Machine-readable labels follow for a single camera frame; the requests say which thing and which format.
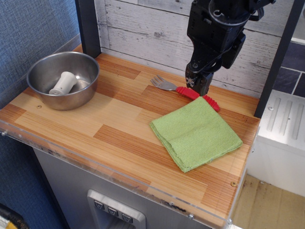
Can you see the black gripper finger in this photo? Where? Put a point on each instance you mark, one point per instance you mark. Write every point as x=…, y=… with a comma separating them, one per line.
x=229, y=57
x=199, y=82

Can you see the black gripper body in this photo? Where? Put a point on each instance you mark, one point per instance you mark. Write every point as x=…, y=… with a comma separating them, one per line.
x=213, y=26

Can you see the green cloth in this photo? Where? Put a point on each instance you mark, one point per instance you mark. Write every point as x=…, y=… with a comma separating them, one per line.
x=195, y=135

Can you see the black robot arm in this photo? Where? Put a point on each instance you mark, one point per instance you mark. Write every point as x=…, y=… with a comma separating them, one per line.
x=262, y=4

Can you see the clear acrylic table edge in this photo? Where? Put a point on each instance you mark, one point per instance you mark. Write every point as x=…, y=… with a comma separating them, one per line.
x=142, y=176

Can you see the white toy sink drainboard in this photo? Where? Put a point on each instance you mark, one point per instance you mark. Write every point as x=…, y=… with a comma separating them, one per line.
x=278, y=152

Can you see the white salt shaker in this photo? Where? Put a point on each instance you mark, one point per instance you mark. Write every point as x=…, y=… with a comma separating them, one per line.
x=64, y=84

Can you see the stainless steel bowl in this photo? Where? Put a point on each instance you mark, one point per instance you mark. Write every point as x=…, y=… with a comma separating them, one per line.
x=45, y=73

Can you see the silver button control panel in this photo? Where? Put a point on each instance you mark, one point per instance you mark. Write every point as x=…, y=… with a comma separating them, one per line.
x=111, y=214

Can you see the yellow black object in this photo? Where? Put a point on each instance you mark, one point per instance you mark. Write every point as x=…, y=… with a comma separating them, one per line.
x=10, y=219

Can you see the fork with red handle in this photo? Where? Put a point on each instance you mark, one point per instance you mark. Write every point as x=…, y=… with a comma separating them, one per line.
x=163, y=84

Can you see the dark right shelf post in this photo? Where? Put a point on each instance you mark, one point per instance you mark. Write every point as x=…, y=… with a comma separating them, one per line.
x=279, y=56

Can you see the dark shelf post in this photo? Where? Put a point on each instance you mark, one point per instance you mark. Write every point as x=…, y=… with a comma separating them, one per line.
x=88, y=27
x=279, y=56

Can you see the dark left shelf post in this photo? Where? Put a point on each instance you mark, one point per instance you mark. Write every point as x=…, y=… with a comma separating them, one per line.
x=88, y=27

